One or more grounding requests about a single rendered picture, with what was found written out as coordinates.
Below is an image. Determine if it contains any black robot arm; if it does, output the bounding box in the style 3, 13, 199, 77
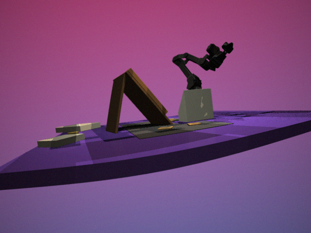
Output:
172, 44, 220, 90

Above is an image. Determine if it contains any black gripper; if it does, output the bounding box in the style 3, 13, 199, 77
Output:
209, 42, 233, 68

